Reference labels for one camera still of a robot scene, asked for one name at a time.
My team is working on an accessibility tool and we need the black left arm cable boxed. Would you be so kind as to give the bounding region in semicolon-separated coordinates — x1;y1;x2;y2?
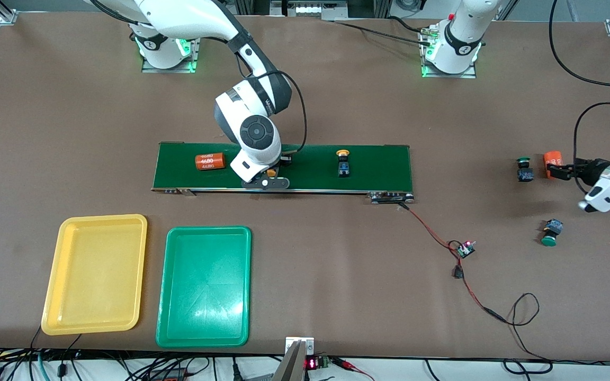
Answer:
549;0;610;194

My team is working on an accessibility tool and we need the silver metal rack frame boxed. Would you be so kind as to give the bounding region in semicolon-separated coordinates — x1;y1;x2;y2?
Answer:
234;0;393;22

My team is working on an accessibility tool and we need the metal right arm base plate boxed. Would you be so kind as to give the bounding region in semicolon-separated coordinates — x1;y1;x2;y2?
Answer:
141;24;202;74

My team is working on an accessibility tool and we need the black cable with inline block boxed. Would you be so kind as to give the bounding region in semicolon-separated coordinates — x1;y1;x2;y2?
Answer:
57;333;83;377

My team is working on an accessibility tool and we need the green push button switch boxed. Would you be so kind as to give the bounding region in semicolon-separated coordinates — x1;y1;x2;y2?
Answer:
516;157;535;183
541;219;564;247

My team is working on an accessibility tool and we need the green conveyor belt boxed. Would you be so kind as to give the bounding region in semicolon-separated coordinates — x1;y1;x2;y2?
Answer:
151;142;415;204

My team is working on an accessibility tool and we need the black cable to arm base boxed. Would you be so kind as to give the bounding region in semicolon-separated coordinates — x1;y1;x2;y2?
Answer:
387;15;430;35
331;20;435;46

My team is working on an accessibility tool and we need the orange cylinder with white print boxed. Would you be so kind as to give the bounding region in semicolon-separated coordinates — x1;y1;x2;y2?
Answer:
195;152;226;171
543;151;563;179

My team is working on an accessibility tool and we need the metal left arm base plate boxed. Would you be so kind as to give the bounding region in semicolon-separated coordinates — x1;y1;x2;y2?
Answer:
420;26;478;79

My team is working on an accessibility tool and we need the yellow plastic tray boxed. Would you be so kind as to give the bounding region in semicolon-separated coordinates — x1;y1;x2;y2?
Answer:
41;214;148;336

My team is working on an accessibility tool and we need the red clip lead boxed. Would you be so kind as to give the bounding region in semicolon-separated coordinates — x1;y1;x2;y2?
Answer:
330;357;375;381

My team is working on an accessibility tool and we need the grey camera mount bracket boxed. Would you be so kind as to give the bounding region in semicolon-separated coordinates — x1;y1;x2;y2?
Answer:
272;337;315;381

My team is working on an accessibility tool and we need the green plastic tray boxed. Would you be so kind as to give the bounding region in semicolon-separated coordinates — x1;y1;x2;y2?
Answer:
155;226;252;348

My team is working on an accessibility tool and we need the red and black power wire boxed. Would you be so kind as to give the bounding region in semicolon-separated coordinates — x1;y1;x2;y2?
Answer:
398;203;553;374

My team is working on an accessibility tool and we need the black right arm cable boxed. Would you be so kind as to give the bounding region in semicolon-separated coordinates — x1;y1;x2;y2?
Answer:
235;50;308;158

